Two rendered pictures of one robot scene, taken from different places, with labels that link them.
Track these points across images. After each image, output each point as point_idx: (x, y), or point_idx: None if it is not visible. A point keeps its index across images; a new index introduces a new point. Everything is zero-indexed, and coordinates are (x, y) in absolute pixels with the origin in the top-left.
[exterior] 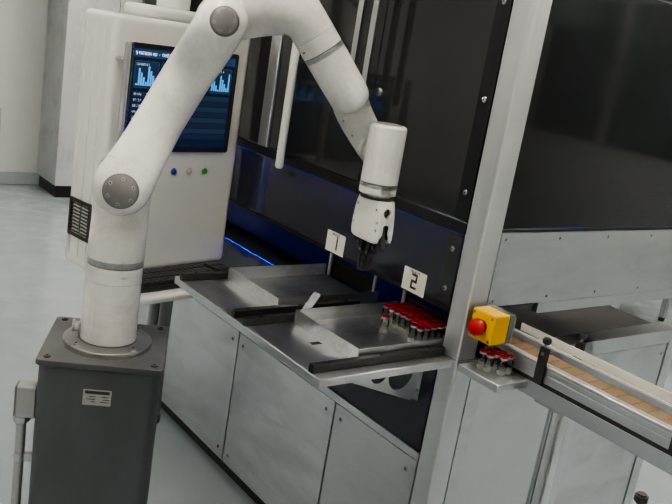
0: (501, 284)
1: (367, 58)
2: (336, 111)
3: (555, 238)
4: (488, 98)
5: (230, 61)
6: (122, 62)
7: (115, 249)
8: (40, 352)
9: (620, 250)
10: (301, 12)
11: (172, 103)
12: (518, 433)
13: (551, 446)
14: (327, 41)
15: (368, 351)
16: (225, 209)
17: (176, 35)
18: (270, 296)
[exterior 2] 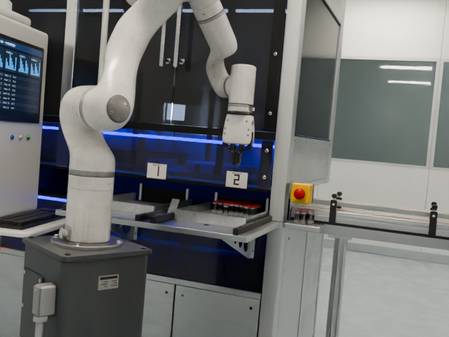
0: (293, 170)
1: (178, 37)
2: (218, 55)
3: (305, 142)
4: (278, 53)
5: (39, 53)
6: None
7: (104, 160)
8: (57, 253)
9: (317, 152)
10: None
11: (137, 44)
12: (294, 271)
13: (342, 262)
14: (220, 6)
15: (248, 220)
16: (38, 168)
17: (12, 28)
18: (144, 206)
